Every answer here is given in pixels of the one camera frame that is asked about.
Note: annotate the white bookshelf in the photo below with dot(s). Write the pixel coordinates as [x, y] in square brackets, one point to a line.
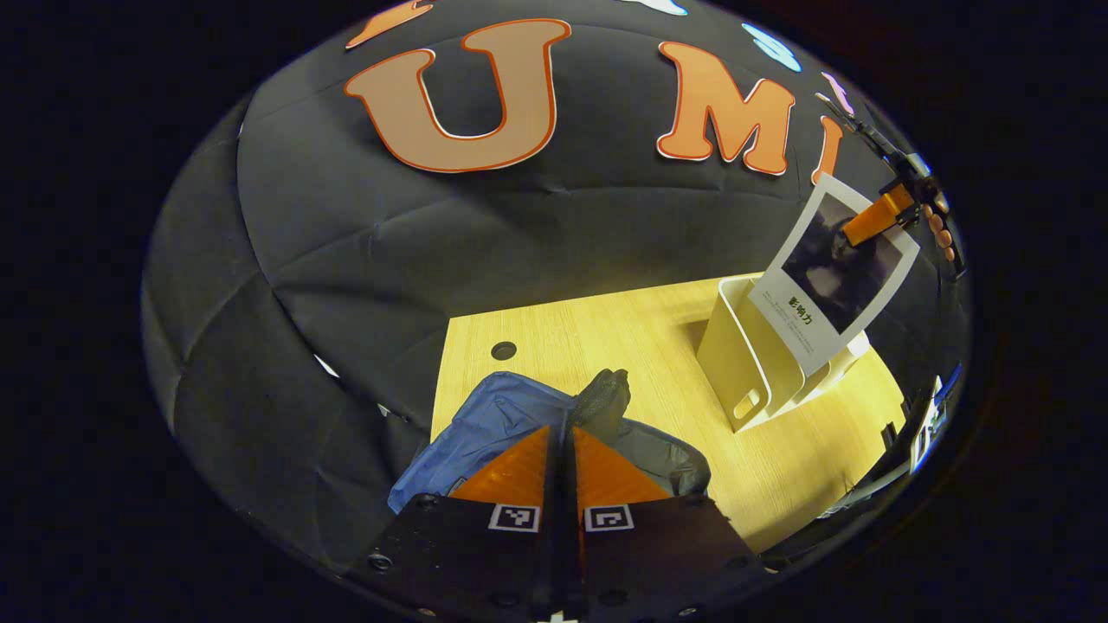
[731, 355]

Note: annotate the grey photo cover book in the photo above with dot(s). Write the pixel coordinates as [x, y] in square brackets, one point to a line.
[831, 294]

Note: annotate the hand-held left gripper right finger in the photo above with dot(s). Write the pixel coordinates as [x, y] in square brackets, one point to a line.
[576, 562]

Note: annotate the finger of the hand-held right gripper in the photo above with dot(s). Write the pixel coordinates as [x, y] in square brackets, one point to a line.
[879, 215]

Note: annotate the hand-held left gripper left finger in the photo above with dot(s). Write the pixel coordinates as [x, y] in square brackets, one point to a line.
[550, 554]

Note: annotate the blue schoolbag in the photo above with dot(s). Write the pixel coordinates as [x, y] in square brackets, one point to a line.
[493, 415]

